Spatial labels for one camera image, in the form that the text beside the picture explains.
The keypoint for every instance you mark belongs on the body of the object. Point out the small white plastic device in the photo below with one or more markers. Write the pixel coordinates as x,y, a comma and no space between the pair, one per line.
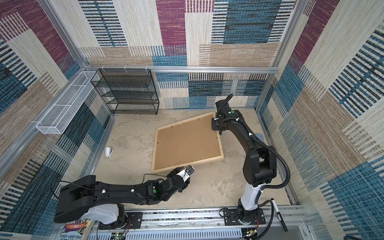
108,152

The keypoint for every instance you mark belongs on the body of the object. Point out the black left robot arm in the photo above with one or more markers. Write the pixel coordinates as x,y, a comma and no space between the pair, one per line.
87,198

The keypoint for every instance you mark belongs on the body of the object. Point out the light wooden picture frame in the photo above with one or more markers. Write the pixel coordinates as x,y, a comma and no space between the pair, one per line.
187,163

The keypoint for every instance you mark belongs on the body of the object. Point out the white wire mesh basket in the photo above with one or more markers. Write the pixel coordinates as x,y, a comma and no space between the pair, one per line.
60,115

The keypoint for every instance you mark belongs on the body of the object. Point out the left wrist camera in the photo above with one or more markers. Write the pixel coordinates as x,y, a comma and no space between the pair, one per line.
186,173

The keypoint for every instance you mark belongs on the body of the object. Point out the black wire shelf rack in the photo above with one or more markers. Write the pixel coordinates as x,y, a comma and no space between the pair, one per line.
127,91

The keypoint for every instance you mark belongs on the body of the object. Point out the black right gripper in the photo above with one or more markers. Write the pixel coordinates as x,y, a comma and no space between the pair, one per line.
214,126

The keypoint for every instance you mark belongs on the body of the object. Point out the colourful treehouse book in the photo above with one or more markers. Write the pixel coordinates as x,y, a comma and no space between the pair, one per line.
76,230

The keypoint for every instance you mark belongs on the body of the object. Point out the grey blue oval case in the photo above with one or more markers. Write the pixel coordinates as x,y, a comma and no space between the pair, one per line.
260,136

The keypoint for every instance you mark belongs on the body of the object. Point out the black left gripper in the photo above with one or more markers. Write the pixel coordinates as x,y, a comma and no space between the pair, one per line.
174,173

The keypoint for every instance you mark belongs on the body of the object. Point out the brown frame backing board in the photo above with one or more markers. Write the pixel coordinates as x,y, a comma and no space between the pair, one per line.
186,141

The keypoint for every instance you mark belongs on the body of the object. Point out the black marker pen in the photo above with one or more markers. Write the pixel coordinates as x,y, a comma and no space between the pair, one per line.
279,215

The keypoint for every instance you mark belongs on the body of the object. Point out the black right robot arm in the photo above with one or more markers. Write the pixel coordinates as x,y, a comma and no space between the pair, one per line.
260,165

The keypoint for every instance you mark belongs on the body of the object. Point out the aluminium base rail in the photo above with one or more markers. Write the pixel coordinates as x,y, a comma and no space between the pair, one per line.
209,224

